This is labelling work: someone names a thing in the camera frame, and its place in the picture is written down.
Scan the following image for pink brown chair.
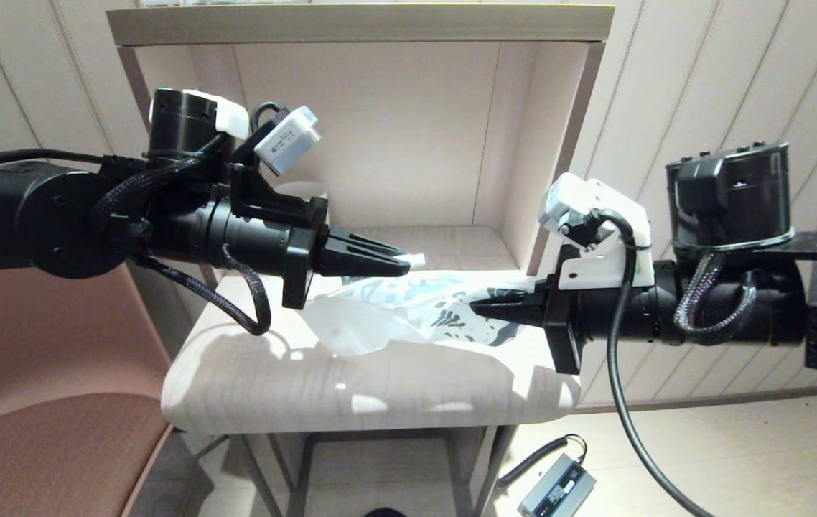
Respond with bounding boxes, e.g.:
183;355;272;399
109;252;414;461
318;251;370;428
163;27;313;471
0;266;190;517

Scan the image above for light wood shelf desk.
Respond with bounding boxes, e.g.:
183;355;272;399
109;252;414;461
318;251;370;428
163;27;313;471
107;4;615;517

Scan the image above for white floral plastic bag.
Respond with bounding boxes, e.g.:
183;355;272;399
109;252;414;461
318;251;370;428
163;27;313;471
306;271;560;358

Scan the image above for white ribbed mug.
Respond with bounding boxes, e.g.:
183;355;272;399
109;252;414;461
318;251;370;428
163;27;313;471
276;181;328;205

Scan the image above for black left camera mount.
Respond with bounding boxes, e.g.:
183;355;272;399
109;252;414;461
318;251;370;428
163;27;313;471
229;102;329;230

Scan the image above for black ribbed power cable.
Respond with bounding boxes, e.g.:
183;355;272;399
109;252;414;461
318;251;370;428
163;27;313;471
496;435;587;490

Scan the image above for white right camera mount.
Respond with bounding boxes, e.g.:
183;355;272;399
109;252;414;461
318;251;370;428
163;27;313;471
556;180;655;292

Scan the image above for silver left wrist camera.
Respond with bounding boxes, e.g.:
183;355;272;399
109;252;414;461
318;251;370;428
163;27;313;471
254;106;325;177

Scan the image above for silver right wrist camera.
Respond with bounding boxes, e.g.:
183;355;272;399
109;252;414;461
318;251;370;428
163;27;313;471
538;172;600;248

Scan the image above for black braided arm sleeve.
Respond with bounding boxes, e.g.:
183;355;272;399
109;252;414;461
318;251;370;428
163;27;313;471
93;154;273;337
674;251;758;338

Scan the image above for black braided left arm sleeve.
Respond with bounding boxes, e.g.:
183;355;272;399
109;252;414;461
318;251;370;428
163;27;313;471
93;154;273;337

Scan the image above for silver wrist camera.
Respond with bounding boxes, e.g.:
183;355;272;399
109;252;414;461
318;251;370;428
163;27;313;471
254;106;325;177
538;172;600;248

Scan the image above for grey power supply box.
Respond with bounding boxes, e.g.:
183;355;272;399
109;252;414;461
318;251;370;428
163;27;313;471
518;454;596;517

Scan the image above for black braided right arm sleeve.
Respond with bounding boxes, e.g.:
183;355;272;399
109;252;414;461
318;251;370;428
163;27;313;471
674;251;758;338

